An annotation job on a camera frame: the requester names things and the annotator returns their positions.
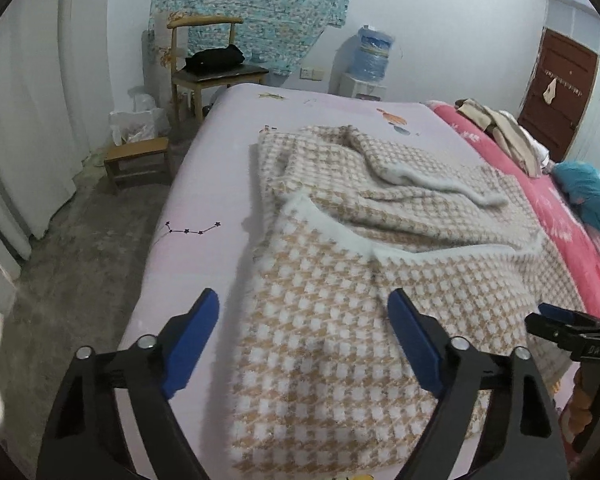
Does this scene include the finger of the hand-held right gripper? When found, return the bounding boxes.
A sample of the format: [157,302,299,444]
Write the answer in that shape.
[537,302,600,332]
[525,312,588,361]

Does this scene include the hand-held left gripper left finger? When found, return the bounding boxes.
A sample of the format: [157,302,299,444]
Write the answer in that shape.
[36,288,220,480]

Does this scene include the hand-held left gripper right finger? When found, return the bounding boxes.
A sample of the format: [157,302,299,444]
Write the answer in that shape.
[387,287,571,480]

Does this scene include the beige houndstooth coat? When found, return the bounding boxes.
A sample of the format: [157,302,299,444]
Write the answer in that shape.
[227,125,588,473]

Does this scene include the beige clothes pile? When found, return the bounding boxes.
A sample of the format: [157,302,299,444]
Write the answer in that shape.
[455,97,551,178]

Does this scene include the person's right hand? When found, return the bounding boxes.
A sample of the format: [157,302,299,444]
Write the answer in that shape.
[564,372,593,443]

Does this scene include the red patterned blanket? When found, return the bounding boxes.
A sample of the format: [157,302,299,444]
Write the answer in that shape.
[425,100,600,321]

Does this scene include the teal crumpled cloth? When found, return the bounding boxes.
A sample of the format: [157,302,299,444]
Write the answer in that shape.
[551,160,600,242]

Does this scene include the brown wooden door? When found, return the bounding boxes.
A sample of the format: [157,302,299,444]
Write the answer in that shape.
[517,27,600,162]

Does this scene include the small wooden stool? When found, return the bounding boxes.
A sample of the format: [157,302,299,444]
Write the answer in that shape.
[104,136,173,195]

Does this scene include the clear plastic bag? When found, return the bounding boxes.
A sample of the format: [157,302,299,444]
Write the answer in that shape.
[109,94,171,145]

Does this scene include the white water dispenser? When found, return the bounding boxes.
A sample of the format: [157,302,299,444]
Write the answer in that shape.
[337,72,387,103]

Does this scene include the wooden chair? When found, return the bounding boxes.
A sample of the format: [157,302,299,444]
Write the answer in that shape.
[166,16,271,123]

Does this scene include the black bag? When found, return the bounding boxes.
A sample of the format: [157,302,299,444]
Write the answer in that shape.
[184,44,246,73]

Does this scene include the white curtain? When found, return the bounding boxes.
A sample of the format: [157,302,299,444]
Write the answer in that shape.
[0,0,113,431]

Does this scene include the blue water bottle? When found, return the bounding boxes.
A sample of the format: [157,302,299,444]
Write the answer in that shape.
[356,25,396,81]

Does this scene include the floral patterned cloth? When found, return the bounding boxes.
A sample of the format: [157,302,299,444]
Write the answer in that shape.
[142,10,191,68]

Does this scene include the teal patterned hanging cloth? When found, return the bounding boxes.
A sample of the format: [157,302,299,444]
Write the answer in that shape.
[150,0,356,76]

